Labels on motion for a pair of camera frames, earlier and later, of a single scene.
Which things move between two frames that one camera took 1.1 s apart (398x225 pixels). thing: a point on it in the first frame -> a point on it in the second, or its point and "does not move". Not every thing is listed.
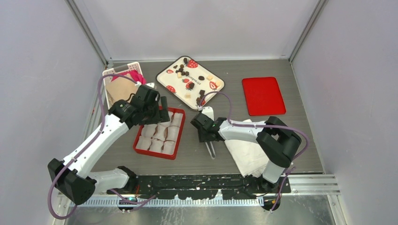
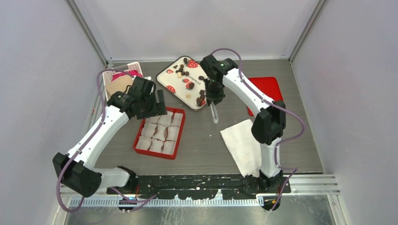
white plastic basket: (132, 66) does not move
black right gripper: (202, 137) -> (217, 98)
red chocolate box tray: (163, 139) does not move
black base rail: (199, 187) does not move
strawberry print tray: (188, 81) does not move
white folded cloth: (250, 158) does not move
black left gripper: (161, 115) -> (158, 108)
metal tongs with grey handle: (210, 151) -> (216, 117)
